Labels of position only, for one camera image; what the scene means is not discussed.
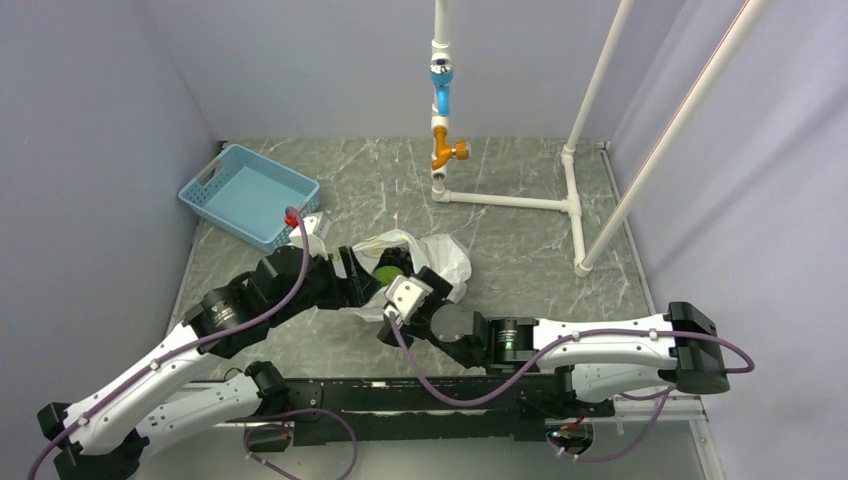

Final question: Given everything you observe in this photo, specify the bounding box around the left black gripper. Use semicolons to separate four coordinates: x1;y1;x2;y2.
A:
270;244;382;327

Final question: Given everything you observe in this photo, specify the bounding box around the white printed plastic bag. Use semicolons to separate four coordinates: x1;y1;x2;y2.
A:
352;229;472;302

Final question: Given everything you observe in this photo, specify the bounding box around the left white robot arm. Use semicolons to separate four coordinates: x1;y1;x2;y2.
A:
37;246;382;479

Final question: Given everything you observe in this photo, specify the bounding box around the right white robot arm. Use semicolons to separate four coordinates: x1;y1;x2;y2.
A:
377;247;730;415

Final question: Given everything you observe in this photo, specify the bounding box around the green fake fruit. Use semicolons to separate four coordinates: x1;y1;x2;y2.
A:
372;265;404;287

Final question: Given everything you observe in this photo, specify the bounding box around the orange pipe tap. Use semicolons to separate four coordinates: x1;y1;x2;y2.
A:
431;126;471;171

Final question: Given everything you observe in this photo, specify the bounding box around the light blue plastic basket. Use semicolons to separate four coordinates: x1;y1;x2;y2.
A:
178;144;321;254

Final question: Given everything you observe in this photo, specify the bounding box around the blue pipe valve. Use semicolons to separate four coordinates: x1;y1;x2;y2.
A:
429;54;454;117

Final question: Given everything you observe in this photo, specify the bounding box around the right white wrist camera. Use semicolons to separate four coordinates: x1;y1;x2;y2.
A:
383;275;433;324

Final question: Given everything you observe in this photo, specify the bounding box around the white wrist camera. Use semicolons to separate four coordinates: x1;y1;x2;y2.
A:
383;275;433;324
284;211;332;260

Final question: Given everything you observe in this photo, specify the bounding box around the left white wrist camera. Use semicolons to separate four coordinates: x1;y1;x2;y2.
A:
284;211;332;260

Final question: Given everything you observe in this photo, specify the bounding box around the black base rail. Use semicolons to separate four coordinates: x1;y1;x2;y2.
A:
245;374;615;446

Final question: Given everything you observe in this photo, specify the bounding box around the white PVC pipe frame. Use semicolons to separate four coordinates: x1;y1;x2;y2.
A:
430;0;774;278

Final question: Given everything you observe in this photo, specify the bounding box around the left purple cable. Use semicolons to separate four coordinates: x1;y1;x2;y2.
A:
26;209;313;480

